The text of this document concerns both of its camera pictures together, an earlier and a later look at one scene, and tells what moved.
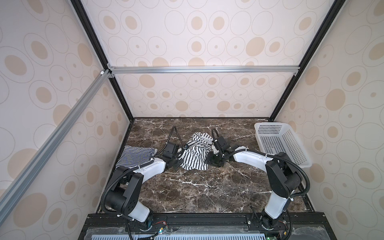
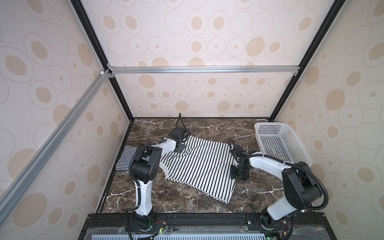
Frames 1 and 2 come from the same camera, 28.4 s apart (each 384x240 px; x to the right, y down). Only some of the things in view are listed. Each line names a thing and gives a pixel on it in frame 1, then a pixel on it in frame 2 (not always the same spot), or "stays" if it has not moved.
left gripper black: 179,164 → 182,147
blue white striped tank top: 132,156 stays
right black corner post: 309,51 stays
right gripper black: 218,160 → 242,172
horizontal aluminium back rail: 124,70 stays
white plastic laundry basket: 274,137 stays
